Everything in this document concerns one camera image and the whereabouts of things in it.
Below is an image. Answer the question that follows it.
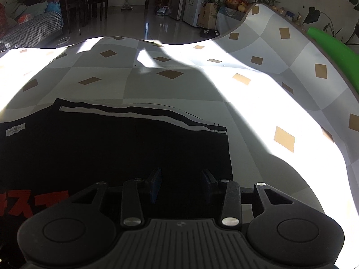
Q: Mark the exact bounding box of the houndstooth sofa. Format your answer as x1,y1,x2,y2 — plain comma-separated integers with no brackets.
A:
0,11,63,51

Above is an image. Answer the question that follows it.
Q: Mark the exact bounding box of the large-leaf plant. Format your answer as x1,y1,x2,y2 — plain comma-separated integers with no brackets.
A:
303,0,359,45

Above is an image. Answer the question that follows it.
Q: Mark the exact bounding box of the black striped t-shirt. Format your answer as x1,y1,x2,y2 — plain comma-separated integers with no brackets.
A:
0,98,233,269

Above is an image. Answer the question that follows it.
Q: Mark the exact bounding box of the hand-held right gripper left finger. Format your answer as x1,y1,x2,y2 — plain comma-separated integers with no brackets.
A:
67,169,162,228

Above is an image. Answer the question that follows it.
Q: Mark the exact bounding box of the small white refrigerator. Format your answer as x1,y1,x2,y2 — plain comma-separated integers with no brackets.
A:
182,0,212,27

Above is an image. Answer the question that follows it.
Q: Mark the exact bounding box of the grey-green cushion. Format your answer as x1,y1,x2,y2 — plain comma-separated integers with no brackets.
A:
4,0,23,20

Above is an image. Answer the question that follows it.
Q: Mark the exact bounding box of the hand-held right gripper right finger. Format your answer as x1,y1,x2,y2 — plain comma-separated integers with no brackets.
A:
202,169,293,227

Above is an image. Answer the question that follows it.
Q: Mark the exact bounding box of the red knitted blanket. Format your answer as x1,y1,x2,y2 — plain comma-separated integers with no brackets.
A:
0,3,9,38

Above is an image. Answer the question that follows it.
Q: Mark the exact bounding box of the cardboard box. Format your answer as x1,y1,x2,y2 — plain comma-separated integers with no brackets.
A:
196,2,218,30

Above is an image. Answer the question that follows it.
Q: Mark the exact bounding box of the fruit basket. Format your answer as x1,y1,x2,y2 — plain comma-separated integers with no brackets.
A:
224,0,250,12

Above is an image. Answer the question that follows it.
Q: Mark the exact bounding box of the green plastic object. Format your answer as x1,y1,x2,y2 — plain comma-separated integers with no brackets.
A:
307,26,355,77

